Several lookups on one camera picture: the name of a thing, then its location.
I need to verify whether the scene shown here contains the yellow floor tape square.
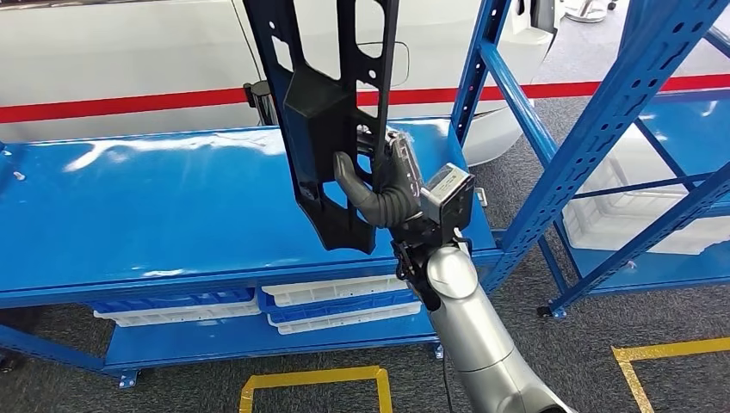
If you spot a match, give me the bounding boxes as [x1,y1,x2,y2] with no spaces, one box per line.
[239,366,394,413]
[611,337,730,413]

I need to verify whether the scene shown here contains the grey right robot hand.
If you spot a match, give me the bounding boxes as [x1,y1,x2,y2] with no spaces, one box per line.
[332,125,426,231]

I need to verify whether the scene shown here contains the white car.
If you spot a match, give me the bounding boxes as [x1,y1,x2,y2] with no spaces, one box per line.
[0,0,563,168]

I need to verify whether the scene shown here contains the red barrier belt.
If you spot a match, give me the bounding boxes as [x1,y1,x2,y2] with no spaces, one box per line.
[0,86,247,124]
[356,74,730,109]

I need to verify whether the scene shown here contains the blue metal shelf rack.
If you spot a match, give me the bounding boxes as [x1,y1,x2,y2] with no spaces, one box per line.
[0,0,730,391]
[535,25,730,320]

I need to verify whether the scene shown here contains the black plastic car part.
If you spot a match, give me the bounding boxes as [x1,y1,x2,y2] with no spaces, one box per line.
[242,0,400,256]

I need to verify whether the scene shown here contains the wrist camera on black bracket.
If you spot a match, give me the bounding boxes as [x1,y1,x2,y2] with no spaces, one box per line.
[418,163,477,241]

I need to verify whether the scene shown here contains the silver round stand base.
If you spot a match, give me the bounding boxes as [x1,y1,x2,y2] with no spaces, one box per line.
[564,0,620,24]

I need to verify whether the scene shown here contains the white plastic crate stack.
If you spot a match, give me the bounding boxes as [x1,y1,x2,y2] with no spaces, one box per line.
[561,125,730,256]

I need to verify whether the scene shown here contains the black stanchion post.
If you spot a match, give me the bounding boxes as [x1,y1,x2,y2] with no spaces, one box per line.
[243,79,281,127]

